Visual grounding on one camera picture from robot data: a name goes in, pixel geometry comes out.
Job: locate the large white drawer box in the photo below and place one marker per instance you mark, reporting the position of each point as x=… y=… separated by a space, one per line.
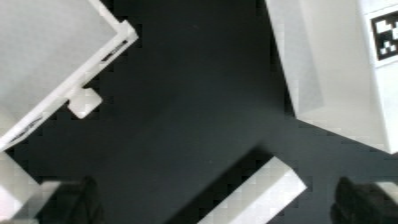
x=337 y=38

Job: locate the white front fence bar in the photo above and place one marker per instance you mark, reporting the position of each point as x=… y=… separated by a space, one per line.
x=262 y=196

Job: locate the white drawer with knob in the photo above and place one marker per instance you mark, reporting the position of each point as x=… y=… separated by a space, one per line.
x=63 y=39

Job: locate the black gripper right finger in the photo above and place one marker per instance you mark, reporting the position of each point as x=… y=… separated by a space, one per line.
x=367 y=203

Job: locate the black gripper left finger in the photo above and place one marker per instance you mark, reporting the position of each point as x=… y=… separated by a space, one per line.
x=74 y=207

